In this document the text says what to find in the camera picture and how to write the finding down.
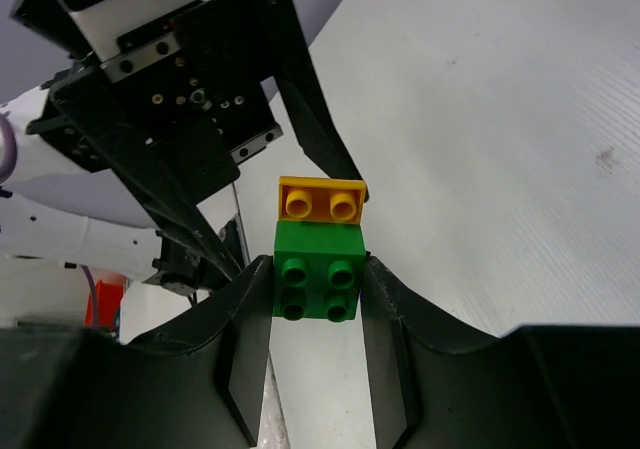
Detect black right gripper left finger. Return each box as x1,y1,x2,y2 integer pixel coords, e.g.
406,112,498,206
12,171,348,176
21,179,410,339
1,256,274,448

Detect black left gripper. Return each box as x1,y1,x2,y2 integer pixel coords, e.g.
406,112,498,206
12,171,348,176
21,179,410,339
26,0,363,280

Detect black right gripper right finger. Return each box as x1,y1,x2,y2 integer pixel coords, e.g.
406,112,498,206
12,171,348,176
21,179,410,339
361,257,639,448

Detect yellow black striped lego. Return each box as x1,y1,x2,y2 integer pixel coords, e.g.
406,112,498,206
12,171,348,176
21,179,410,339
278,176,367,225

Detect green square lego brick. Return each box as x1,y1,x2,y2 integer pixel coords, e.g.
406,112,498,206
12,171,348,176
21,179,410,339
273,220,367,323

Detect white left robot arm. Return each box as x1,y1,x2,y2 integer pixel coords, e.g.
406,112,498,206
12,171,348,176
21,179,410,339
1,0,367,292

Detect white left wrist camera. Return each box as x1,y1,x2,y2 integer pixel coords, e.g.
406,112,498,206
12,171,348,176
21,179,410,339
9,0,196,62

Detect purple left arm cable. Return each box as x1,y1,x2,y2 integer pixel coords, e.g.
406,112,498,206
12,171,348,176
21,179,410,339
0,113,19,180

